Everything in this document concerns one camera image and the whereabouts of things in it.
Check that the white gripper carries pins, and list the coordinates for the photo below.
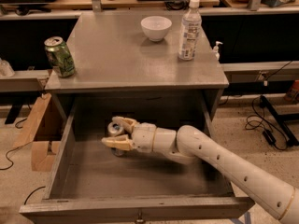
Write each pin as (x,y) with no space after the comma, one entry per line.
(143,135)

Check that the silver redbull can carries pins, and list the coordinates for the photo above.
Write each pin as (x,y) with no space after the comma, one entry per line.
(114,130)

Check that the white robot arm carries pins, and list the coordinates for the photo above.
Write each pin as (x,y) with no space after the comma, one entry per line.
(278,198)

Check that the open grey top drawer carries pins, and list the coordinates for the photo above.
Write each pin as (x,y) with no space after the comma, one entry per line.
(90,185)

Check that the brass drawer knob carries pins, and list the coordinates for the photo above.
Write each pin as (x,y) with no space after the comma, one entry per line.
(140,219)

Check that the green soda can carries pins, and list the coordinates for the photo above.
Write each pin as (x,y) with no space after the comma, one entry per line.
(59,56)

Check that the grey wooden cabinet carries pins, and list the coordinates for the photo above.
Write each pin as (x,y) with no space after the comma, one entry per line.
(144,79)

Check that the white ceramic bowl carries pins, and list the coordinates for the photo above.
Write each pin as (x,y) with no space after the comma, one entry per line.
(156,28)

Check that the clear plastic water bottle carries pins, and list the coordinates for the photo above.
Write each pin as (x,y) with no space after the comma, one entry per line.
(189,31)

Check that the white pump dispenser bottle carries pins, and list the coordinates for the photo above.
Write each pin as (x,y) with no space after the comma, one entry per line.
(216,49)

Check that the clear plastic item far left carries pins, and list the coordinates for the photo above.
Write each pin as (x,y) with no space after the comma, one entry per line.
(6,69)

